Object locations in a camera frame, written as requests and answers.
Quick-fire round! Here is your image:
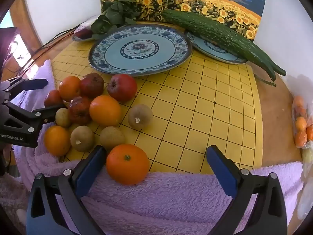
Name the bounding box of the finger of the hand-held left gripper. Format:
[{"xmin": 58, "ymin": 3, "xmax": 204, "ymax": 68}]
[
  {"xmin": 0, "ymin": 78, "xmax": 49, "ymax": 101},
  {"xmin": 0, "ymin": 103, "xmax": 67, "ymax": 134}
]

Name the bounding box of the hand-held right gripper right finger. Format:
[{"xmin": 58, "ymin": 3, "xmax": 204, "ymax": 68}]
[{"xmin": 206, "ymin": 145, "xmax": 288, "ymax": 235}]

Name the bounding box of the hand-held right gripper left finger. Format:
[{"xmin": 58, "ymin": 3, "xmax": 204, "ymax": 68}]
[{"xmin": 26, "ymin": 145, "xmax": 107, "ymax": 235}]

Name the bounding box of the red apple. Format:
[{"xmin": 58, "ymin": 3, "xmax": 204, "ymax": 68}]
[
  {"xmin": 68, "ymin": 96, "xmax": 93, "ymax": 126},
  {"xmin": 80, "ymin": 73, "xmax": 105, "ymax": 99},
  {"xmin": 107, "ymin": 74, "xmax": 138, "ymax": 102},
  {"xmin": 44, "ymin": 89, "xmax": 64, "ymax": 108}
]

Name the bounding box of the large blue patterned plate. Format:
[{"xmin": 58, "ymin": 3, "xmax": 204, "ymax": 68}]
[{"xmin": 88, "ymin": 24, "xmax": 193, "ymax": 76}]

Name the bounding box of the yellow grid board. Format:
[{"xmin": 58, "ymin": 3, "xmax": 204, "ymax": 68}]
[{"xmin": 50, "ymin": 21, "xmax": 263, "ymax": 174}]

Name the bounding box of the small blue patterned plate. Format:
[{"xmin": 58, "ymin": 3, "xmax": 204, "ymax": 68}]
[
  {"xmin": 184, "ymin": 31, "xmax": 248, "ymax": 65},
  {"xmin": 72, "ymin": 27, "xmax": 97, "ymax": 42}
]

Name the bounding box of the purple fluffy towel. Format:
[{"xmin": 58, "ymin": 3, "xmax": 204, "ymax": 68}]
[{"xmin": 11, "ymin": 59, "xmax": 304, "ymax": 235}]

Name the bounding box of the green bok choy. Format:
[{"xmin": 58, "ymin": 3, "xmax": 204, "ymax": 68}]
[
  {"xmin": 90, "ymin": 16, "xmax": 118, "ymax": 41},
  {"xmin": 101, "ymin": 0, "xmax": 137, "ymax": 26}
]

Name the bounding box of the plastic bag of kumquats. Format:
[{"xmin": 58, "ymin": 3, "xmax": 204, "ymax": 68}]
[{"xmin": 292, "ymin": 75, "xmax": 313, "ymax": 218}]

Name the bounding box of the green cucumber stem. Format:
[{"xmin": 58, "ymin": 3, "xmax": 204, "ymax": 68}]
[{"xmin": 254, "ymin": 75, "xmax": 277, "ymax": 87}]

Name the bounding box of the green bumpy cucumber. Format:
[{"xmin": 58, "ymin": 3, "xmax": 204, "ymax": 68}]
[
  {"xmin": 161, "ymin": 9, "xmax": 277, "ymax": 82},
  {"xmin": 220, "ymin": 22, "xmax": 287, "ymax": 76}
]

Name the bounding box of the red cable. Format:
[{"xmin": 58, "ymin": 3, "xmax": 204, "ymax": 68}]
[{"xmin": 22, "ymin": 33, "xmax": 76, "ymax": 66}]

